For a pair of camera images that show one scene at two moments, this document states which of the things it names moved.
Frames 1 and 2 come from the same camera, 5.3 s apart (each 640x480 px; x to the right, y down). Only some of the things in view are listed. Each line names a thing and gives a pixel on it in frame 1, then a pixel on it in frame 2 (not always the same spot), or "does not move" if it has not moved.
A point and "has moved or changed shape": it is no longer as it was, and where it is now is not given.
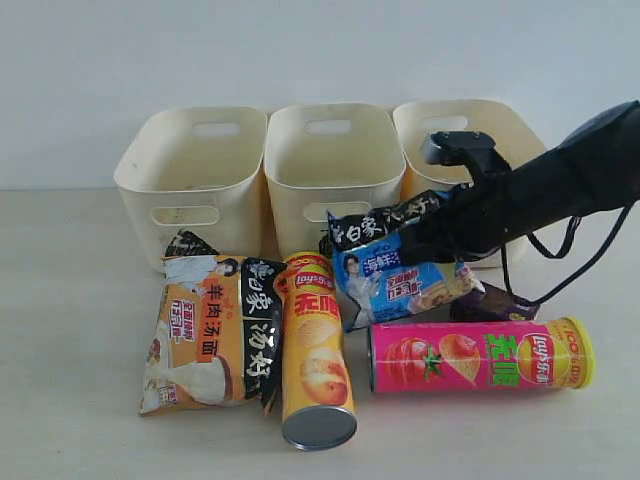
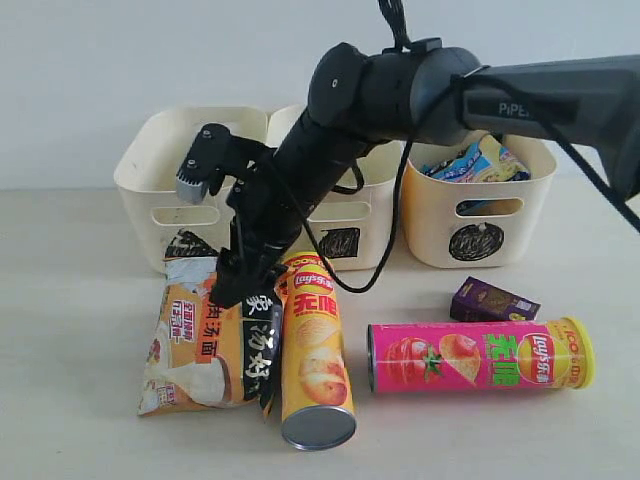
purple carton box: x=489 y=302 does not move
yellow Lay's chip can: x=319 y=410 does not move
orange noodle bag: x=216 y=338 does not move
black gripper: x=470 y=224 → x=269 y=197
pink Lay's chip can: x=550 y=354 does not move
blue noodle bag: x=368 y=260 has moved or changed shape
